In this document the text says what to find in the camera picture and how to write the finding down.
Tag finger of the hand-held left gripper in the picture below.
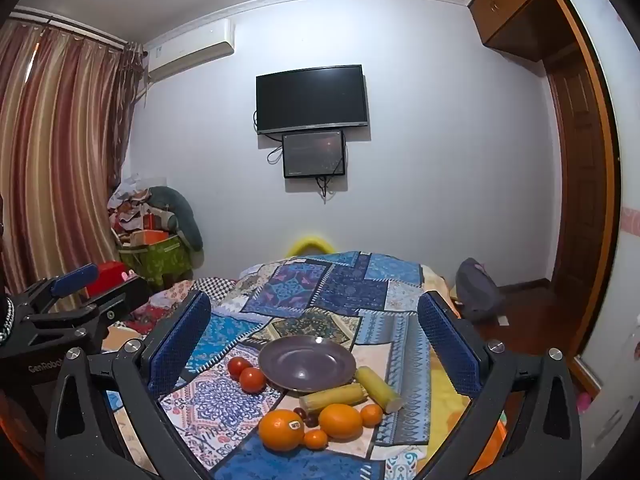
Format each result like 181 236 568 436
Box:
9 263 100 314
26 277 153 354

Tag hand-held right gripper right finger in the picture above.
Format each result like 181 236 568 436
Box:
416 290 585 480

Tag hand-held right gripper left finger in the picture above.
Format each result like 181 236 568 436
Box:
44 289 213 480

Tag thick sugarcane piece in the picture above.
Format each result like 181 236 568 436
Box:
354 366 404 414

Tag thin sugarcane piece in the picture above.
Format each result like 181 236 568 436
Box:
299 383 369 413

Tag dark purple plate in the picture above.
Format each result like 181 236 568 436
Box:
258 336 357 394

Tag large orange with sticker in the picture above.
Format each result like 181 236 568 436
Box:
258 409 306 453

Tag medium orange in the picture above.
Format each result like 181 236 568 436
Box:
318 403 363 442

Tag red box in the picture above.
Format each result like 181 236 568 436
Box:
86 262 132 301

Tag grey backpack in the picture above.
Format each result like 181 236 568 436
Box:
455 257 506 323

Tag orange yellow blanket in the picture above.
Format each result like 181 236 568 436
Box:
425 280 507 480

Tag pile of clutter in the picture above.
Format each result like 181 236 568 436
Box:
106 175 176 248

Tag grey-green plush toy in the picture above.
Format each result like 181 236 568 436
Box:
147 186 204 252

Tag striped brown curtain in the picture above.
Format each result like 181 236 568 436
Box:
0 10 147 306

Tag blue patchwork blanket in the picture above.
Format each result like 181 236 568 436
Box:
107 250 473 480

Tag wardrobe sliding door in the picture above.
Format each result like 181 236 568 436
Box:
557 0 640 403

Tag white air conditioner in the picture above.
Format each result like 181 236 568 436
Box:
146 17 235 83

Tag wooden overhead cabinet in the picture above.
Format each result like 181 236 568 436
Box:
468 0 576 63

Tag small black wall monitor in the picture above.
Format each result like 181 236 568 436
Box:
281 130 347 179

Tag wall-mounted black television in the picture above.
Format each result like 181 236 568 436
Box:
256 64 370 135

